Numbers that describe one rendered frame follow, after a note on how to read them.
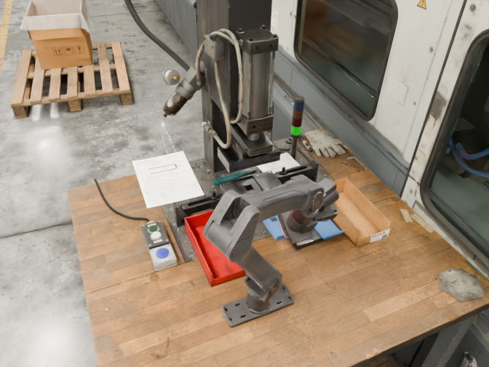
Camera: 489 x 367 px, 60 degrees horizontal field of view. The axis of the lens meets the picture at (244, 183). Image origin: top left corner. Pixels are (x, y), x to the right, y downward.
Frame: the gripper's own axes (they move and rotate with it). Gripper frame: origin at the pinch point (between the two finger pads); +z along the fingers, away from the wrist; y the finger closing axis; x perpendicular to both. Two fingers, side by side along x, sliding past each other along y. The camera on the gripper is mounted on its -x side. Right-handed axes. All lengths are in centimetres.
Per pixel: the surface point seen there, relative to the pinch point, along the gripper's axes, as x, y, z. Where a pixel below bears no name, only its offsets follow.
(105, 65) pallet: 21, 278, 221
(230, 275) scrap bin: 18.4, -5.1, 7.7
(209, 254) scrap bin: 20.9, 4.6, 14.4
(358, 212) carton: -33.9, 4.8, 13.4
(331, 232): -18.6, -0.7, 9.2
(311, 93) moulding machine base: -62, 83, 49
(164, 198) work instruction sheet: 28, 33, 28
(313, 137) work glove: -41, 47, 31
